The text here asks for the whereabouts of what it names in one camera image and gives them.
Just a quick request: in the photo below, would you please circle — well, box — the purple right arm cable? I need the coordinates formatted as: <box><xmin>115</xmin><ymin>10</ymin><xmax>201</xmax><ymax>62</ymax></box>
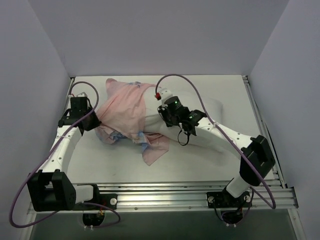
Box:
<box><xmin>154</xmin><ymin>73</ymin><xmax>277</xmax><ymax>210</ymax></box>

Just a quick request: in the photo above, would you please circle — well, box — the white pillow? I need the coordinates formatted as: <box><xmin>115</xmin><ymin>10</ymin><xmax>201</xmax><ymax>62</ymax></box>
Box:
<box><xmin>143</xmin><ymin>87</ymin><xmax>225</xmax><ymax>153</ymax></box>

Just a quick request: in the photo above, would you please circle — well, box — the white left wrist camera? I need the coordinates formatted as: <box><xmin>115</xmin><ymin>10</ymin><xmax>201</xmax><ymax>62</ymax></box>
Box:
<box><xmin>68</xmin><ymin>92</ymin><xmax>88</xmax><ymax>99</ymax></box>

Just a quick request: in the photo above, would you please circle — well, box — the aluminium front rail frame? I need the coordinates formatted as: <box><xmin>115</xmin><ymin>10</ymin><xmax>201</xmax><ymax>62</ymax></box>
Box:
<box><xmin>19</xmin><ymin>181</ymin><xmax>308</xmax><ymax>240</ymax></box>

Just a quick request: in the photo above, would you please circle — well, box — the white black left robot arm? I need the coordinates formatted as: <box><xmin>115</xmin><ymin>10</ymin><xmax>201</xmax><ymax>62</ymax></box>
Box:
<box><xmin>27</xmin><ymin>93</ymin><xmax>101</xmax><ymax>212</ymax></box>

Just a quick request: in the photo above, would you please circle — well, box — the pink and blue printed pillowcase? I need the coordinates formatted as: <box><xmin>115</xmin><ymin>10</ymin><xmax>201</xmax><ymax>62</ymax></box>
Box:
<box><xmin>95</xmin><ymin>78</ymin><xmax>169</xmax><ymax>166</ymax></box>

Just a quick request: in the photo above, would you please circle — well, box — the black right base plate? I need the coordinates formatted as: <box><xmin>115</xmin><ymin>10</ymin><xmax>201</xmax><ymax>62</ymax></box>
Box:
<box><xmin>206</xmin><ymin>191</ymin><xmax>252</xmax><ymax>209</ymax></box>

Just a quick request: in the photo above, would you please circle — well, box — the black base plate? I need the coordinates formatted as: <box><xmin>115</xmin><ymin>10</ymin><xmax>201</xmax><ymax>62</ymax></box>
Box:
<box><xmin>206</xmin><ymin>191</ymin><xmax>252</xmax><ymax>209</ymax></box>
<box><xmin>81</xmin><ymin>193</ymin><xmax>118</xmax><ymax>210</ymax></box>

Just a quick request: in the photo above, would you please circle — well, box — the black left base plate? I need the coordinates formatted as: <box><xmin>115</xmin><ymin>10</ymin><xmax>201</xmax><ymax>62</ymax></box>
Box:
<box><xmin>81</xmin><ymin>193</ymin><xmax>118</xmax><ymax>210</ymax></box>

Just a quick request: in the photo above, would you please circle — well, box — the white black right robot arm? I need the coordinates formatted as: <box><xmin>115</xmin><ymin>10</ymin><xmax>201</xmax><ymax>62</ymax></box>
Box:
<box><xmin>155</xmin><ymin>92</ymin><xmax>276</xmax><ymax>207</ymax></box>

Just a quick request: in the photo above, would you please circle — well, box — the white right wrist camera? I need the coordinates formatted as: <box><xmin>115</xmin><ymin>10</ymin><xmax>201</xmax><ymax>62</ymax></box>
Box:
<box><xmin>155</xmin><ymin>87</ymin><xmax>173</xmax><ymax>104</ymax></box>

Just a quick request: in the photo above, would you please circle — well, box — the aluminium right side rail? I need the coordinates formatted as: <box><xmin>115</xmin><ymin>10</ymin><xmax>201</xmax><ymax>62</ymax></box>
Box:
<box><xmin>242</xmin><ymin>75</ymin><xmax>280</xmax><ymax>179</ymax></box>

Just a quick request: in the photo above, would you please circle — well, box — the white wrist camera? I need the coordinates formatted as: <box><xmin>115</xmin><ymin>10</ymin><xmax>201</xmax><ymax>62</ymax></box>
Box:
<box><xmin>68</xmin><ymin>92</ymin><xmax>88</xmax><ymax>99</ymax></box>
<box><xmin>155</xmin><ymin>87</ymin><xmax>173</xmax><ymax>104</ymax></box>

